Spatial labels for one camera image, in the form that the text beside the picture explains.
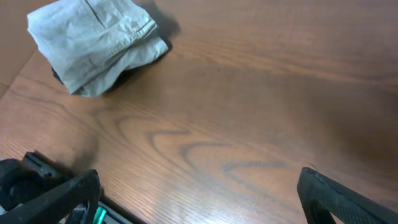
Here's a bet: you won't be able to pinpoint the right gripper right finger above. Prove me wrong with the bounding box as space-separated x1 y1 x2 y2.
297 167 397 224

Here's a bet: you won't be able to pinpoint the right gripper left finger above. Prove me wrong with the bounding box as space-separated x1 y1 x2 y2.
1 169 101 224

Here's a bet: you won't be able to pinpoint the khaki green shorts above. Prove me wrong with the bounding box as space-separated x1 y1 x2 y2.
27 0 169 97

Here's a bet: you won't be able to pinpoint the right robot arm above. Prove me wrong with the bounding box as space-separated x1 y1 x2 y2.
1 152 397 224

